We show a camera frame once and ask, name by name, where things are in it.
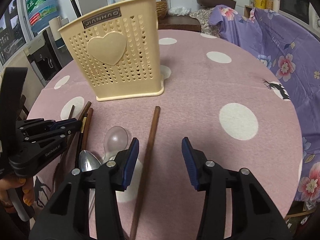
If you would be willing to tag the woven basket sink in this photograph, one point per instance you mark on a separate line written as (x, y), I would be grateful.
(162, 9)

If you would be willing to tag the white microwave oven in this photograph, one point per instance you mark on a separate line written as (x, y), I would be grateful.
(302, 12)

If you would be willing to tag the purple floral cloth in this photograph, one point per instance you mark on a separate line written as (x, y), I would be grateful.
(291, 53)

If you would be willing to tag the metal spoon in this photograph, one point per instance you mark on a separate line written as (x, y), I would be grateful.
(89, 162)

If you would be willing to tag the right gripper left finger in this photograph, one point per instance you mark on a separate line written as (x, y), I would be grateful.
(66, 214)

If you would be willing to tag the brown wooden chopstick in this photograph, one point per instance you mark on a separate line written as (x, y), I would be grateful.
(145, 173)

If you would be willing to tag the blue water jug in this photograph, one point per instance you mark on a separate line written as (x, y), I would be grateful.
(40, 12)

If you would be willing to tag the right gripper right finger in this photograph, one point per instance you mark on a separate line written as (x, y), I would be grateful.
(254, 214)

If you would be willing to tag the beige perforated utensil holder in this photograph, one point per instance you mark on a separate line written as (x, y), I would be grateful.
(117, 49)

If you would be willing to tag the pink polka dot tablecloth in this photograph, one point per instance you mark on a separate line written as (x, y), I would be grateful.
(215, 94)

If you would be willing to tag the left hand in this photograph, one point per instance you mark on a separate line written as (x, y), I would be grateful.
(24, 187)

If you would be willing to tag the brown chopstick far left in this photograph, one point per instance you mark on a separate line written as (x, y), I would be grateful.
(59, 171)

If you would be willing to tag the water dispenser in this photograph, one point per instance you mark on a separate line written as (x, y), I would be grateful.
(45, 57)

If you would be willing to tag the dark wooden sink counter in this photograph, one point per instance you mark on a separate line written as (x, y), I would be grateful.
(179, 23)

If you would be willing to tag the translucent plastic spoon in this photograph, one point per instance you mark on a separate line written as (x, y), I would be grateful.
(116, 140)

